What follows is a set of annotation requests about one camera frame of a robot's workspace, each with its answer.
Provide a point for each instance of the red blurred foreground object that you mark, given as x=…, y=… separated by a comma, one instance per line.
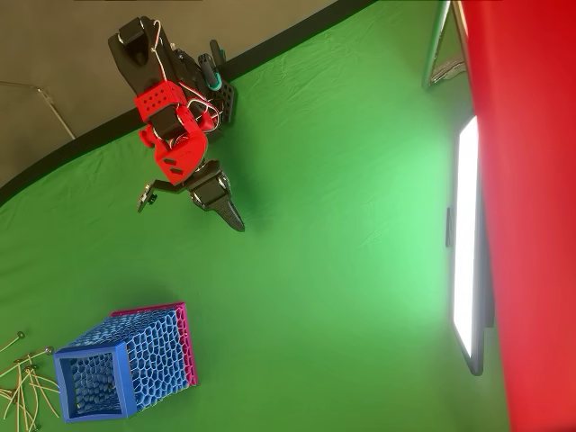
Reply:
x=531, y=180

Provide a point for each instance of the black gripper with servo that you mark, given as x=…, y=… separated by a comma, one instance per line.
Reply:
x=211, y=185

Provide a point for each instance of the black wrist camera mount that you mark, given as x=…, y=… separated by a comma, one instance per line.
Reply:
x=145, y=198

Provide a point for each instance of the flat LED light panel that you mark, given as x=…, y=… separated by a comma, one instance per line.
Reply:
x=465, y=225

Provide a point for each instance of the blue and magenta mesh basket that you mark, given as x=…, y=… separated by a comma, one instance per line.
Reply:
x=153, y=351

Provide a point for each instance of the chrome tube stand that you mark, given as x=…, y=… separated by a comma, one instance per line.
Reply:
x=433, y=45

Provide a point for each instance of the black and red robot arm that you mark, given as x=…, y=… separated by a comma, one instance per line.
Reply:
x=157, y=96

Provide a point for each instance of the clear plastic clip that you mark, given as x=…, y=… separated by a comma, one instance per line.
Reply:
x=447, y=67

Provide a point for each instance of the spare candle wick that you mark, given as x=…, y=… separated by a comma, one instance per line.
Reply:
x=20, y=335
x=47, y=386
x=19, y=396
x=45, y=398
x=49, y=349

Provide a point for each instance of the green cloth with black edge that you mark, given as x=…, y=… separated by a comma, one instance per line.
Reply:
x=315, y=225

